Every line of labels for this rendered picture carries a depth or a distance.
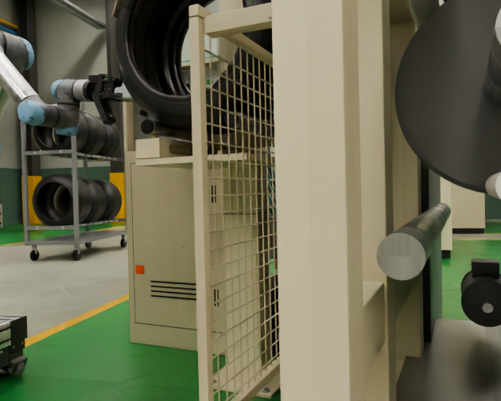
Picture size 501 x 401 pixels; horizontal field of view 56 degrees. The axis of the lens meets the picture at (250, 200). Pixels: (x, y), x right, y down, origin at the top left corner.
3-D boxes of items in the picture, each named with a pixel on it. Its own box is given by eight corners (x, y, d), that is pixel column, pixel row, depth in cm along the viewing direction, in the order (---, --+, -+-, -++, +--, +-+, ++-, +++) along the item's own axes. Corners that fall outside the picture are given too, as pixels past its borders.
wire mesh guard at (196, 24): (336, 308, 158) (332, 99, 157) (342, 308, 157) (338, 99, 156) (200, 439, 76) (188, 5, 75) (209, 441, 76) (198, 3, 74)
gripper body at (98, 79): (111, 73, 153) (83, 73, 158) (110, 100, 154) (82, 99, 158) (126, 78, 160) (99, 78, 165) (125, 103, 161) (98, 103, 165)
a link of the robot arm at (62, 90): (65, 105, 172) (67, 81, 171) (88, 106, 167) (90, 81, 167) (48, 101, 165) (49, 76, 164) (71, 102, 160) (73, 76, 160)
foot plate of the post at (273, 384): (234, 361, 194) (234, 356, 194) (297, 370, 183) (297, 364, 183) (201, 387, 169) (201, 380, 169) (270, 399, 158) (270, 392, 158)
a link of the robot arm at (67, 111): (41, 132, 162) (44, 99, 161) (67, 135, 172) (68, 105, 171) (59, 133, 158) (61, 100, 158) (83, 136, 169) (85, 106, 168)
